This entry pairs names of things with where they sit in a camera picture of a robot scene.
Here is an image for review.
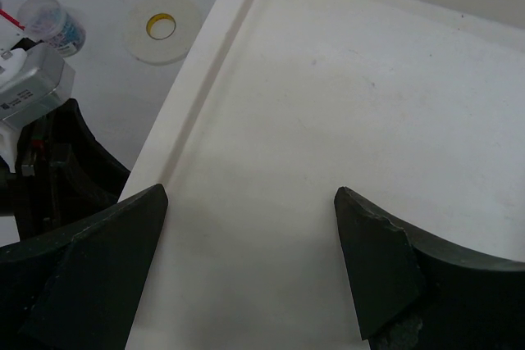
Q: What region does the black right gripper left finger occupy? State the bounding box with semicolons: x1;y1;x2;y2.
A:
1;184;168;349

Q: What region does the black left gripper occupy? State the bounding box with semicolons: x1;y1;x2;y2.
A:
1;99;130;240

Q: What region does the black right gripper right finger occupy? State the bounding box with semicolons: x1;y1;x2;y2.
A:
334;187;524;349

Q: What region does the paperclip jar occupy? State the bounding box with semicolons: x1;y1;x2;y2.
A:
16;0;86;57

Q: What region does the white tape roll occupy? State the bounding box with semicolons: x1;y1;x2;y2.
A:
123;0;202;66

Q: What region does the white drawer cabinet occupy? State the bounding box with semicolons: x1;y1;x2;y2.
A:
123;0;524;349

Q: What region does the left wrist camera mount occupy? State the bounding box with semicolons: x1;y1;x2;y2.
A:
1;38;75;172

